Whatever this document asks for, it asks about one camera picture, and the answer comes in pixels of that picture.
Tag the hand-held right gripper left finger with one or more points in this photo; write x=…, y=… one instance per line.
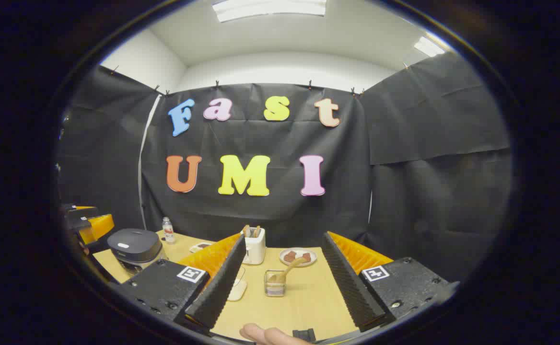
x=220, y=287

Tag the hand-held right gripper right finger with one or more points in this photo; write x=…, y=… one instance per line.
x=352, y=287

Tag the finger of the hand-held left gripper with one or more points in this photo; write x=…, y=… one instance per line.
x=81, y=214
x=99, y=227

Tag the silver black rice cooker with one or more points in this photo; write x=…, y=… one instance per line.
x=134, y=244

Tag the wooden spoon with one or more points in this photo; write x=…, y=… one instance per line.
x=292, y=266

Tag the white divided seasoning tray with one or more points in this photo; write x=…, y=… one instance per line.
x=199, y=247

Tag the white round plate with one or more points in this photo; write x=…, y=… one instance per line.
x=309, y=261

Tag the white toaster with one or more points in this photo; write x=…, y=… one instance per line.
x=256, y=249

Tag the brown meat piece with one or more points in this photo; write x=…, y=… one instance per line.
x=306, y=257
x=289, y=256

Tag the clear bottle red label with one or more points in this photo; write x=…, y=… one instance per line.
x=168, y=232

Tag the narrow ceiling light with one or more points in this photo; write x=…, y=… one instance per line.
x=428, y=47

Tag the wide ceiling light panel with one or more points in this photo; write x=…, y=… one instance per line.
x=270, y=8

